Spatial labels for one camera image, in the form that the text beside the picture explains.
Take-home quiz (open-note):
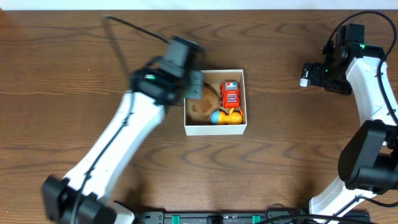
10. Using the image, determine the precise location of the brown plush toy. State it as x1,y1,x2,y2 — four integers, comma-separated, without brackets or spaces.
186,83,221,122

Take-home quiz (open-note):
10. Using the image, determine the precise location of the red toy fire truck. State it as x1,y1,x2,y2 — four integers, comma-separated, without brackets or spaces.
220,80,241,108

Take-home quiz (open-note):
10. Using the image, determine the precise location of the yellow rubber duck toy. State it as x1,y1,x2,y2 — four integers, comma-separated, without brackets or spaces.
210,108,244,125

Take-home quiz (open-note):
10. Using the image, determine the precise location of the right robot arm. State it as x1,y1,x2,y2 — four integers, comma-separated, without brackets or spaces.
300,24,397,217

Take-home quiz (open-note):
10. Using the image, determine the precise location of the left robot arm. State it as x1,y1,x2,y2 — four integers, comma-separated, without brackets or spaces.
42,36,206,223

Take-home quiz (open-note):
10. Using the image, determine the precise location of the white cardboard box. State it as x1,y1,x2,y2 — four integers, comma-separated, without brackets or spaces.
184,69,248,136

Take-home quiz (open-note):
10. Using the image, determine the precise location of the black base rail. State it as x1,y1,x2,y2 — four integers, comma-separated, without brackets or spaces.
133,203,371,224

